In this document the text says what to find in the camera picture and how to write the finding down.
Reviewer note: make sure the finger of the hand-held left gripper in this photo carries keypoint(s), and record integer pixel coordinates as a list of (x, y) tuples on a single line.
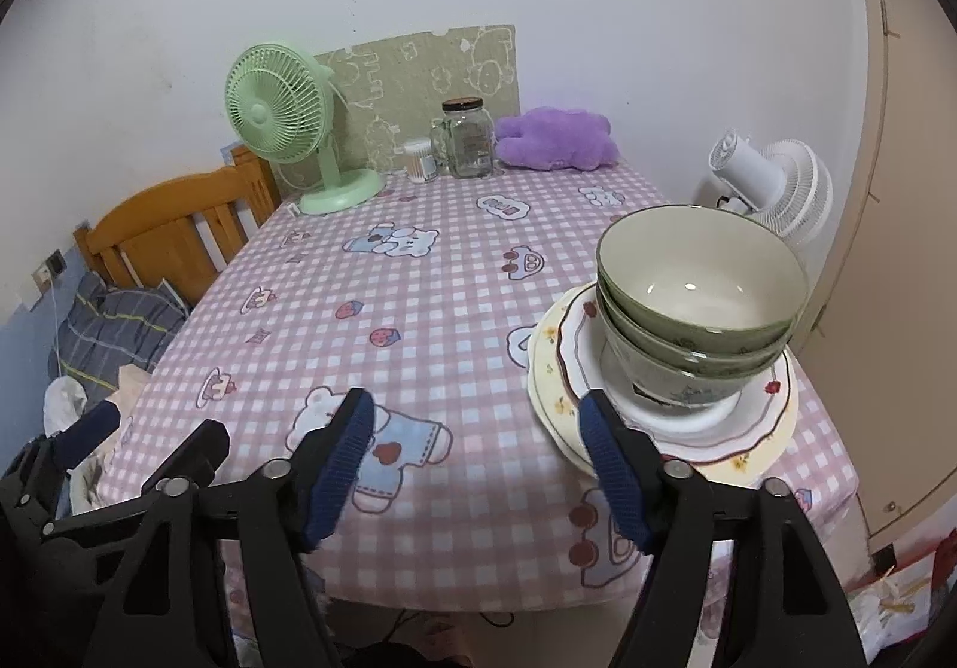
[(187, 459), (90, 432)]

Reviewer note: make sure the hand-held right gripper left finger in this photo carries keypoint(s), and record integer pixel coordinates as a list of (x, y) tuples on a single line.
[(340, 473)]

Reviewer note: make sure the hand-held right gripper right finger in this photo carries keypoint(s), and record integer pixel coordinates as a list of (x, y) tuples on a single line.
[(617, 481)]

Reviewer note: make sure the white plate red print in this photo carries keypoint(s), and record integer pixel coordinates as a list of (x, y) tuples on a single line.
[(673, 426)]

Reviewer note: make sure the grey-green floral ceramic bowl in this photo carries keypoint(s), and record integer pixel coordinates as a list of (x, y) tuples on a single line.
[(718, 361), (695, 272), (673, 388)]

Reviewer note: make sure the large yellow floral plate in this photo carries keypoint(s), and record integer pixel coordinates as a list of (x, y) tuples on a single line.
[(748, 468)]

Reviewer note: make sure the white plastic bag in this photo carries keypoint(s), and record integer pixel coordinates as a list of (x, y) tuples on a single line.
[(66, 406)]

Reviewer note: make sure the grey-blue plaid pillow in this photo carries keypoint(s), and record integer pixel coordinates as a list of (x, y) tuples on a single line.
[(112, 331)]

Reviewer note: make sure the pink checked tablecloth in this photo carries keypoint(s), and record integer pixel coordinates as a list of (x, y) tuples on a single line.
[(419, 309)]

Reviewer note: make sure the wooden bed headboard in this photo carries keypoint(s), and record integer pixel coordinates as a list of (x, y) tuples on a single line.
[(164, 227)]

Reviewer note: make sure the cotton swab container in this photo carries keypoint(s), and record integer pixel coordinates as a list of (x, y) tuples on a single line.
[(420, 163)]

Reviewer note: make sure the white fan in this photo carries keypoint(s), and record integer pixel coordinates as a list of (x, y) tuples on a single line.
[(785, 189)]

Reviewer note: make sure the purple plush toy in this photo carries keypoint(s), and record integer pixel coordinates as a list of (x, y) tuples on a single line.
[(557, 137)]

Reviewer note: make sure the glass jar dark lid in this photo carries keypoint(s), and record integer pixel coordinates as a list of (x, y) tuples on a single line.
[(467, 145)]

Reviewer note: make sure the beige door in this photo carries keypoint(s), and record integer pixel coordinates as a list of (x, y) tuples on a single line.
[(897, 264)]

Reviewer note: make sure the green desk fan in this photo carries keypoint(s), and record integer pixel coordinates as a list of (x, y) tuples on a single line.
[(276, 107)]

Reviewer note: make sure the wall socket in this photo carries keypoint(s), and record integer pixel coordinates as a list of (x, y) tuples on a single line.
[(54, 262)]

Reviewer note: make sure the olive printed wall mat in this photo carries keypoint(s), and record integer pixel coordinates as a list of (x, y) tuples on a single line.
[(404, 77)]

